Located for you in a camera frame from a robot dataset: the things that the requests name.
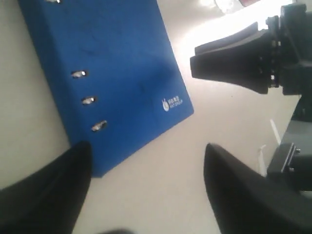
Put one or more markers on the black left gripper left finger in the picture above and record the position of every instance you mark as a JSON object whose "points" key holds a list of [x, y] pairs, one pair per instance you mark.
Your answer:
{"points": [[48, 201]]}

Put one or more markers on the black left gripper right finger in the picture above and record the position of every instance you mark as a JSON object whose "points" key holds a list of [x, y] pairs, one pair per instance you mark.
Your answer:
{"points": [[245, 202]]}

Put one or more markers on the blue ring binder notebook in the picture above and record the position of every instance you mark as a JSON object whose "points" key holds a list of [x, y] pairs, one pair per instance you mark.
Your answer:
{"points": [[111, 70]]}

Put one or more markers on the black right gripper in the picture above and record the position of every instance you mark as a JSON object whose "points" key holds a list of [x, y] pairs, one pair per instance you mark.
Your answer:
{"points": [[243, 58]]}

